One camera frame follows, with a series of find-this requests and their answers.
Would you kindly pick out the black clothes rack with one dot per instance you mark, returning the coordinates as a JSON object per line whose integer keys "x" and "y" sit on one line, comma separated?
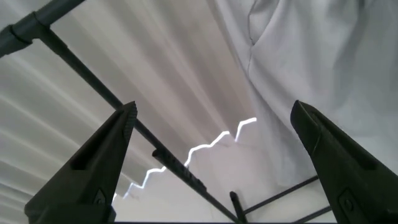
{"x": 93, "y": 83}

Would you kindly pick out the white curtain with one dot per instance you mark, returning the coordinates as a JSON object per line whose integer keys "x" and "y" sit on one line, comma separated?
{"x": 155, "y": 62}

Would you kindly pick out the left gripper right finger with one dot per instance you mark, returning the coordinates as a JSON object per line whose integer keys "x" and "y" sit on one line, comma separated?
{"x": 351, "y": 174}

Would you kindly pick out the pale grey shorts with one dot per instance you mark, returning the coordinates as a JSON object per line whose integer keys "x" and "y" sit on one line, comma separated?
{"x": 311, "y": 56}

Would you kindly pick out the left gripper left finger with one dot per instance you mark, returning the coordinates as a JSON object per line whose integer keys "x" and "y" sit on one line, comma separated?
{"x": 90, "y": 174}

